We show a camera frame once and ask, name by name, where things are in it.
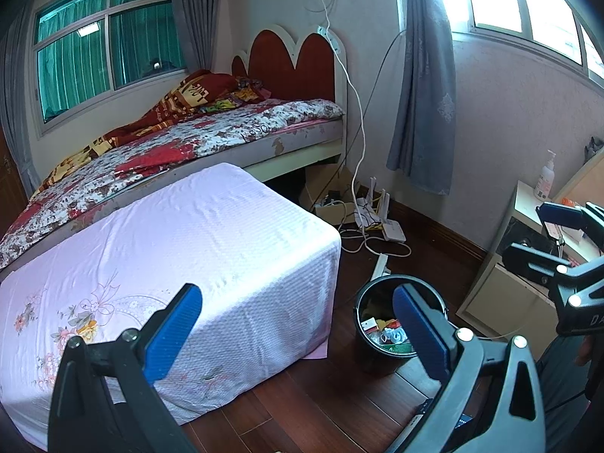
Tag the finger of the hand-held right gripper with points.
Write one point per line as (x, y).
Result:
(533, 257)
(561, 214)

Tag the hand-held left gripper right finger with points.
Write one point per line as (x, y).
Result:
(420, 335)

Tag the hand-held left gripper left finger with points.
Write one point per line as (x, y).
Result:
(172, 335)

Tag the black plastic bucket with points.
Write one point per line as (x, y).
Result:
(373, 354)

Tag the black electronic device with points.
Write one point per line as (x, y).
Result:
(531, 236)

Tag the white pump bottle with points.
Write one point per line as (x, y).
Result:
(543, 181)

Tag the white cabinet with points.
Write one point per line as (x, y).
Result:
(500, 292)

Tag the person's grey pants leg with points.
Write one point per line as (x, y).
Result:
(561, 377)

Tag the dark cloth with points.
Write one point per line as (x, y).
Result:
(595, 148)

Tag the white flat strip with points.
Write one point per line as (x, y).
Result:
(381, 266)

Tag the pink floral table cloth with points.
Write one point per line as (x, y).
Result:
(188, 245)

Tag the white router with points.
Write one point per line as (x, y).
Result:
(394, 232)

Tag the grey patterned curtain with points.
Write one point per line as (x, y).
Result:
(424, 104)

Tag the cardboard box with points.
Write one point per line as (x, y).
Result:
(325, 184)

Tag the floral bed sheet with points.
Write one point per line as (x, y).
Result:
(203, 137)

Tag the bright window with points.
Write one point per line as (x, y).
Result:
(519, 0)

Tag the brown wooden door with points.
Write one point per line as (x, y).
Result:
(9, 184)

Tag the red printed blanket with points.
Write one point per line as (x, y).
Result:
(188, 99)

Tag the white power strip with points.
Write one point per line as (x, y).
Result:
(332, 37)

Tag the red heart-shaped headboard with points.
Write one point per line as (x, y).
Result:
(292, 66)

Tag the window with green curtain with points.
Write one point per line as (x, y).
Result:
(94, 47)

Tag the white bed frame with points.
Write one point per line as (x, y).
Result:
(302, 151)

